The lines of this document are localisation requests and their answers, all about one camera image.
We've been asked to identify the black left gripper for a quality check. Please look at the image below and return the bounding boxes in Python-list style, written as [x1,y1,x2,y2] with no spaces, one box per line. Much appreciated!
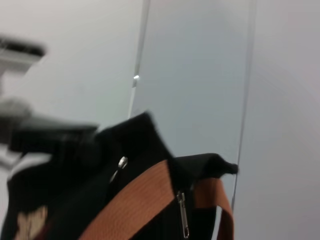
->
[9,116,99,161]

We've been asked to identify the black food bag brown straps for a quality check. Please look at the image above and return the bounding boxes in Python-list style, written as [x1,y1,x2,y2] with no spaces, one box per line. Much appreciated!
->
[4,111,240,240]

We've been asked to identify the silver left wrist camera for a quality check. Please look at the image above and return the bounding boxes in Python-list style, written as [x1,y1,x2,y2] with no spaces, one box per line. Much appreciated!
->
[0,36,48,76]

